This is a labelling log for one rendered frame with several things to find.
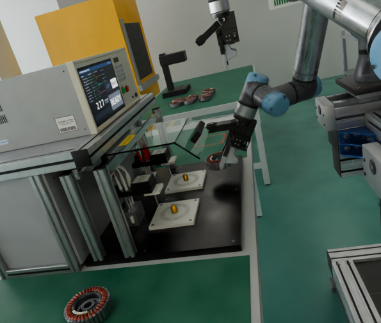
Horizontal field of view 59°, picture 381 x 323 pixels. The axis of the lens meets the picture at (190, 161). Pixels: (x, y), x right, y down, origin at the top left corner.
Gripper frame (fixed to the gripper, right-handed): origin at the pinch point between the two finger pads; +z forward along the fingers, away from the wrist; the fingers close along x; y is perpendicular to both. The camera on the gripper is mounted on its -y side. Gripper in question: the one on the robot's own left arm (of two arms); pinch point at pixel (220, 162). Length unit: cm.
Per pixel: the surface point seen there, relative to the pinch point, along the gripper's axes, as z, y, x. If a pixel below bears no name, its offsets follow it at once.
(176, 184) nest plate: 13.9, -13.5, -2.6
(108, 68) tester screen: -23, -46, -11
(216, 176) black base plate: 7.1, 0.5, 1.5
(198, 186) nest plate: 9.1, -5.3, -7.2
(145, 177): 3.3, -22.8, -24.1
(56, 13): 14, -240, 322
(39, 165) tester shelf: -3, -47, -46
